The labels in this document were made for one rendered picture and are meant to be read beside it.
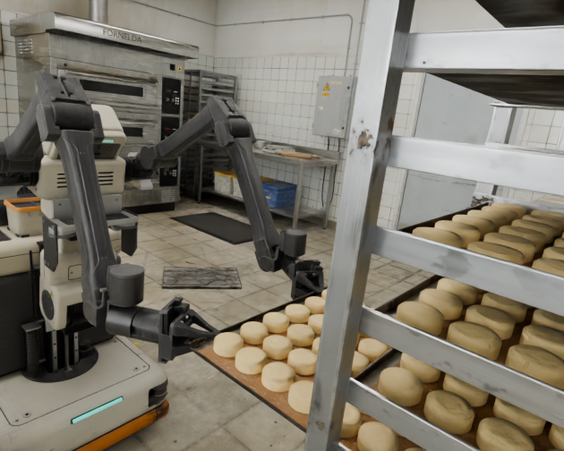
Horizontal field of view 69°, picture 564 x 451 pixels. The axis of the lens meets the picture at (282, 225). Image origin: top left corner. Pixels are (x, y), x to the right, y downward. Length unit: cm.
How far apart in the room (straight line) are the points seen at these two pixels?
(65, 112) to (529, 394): 85
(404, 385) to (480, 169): 26
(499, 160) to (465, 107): 424
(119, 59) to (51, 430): 393
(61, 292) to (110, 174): 41
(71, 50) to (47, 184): 341
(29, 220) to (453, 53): 158
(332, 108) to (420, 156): 467
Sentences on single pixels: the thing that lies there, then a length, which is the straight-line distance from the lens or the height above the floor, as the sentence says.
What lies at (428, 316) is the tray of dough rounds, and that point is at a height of 115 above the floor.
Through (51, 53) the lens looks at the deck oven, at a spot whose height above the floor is 168.
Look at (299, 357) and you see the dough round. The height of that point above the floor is 97.
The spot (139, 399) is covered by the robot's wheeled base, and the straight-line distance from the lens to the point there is 184.
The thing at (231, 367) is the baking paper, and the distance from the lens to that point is 69.
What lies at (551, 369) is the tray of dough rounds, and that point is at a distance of 45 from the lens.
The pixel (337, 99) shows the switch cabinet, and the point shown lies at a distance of 503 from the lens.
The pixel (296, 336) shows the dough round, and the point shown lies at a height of 97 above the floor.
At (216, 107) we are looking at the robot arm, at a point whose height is 134.
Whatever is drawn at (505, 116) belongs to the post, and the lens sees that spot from 81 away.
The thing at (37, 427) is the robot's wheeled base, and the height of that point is 27.
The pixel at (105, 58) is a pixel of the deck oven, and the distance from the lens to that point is 488.
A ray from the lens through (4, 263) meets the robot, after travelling 173.
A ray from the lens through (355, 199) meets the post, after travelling 40.
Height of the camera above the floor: 134
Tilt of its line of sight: 15 degrees down
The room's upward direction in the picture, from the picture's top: 6 degrees clockwise
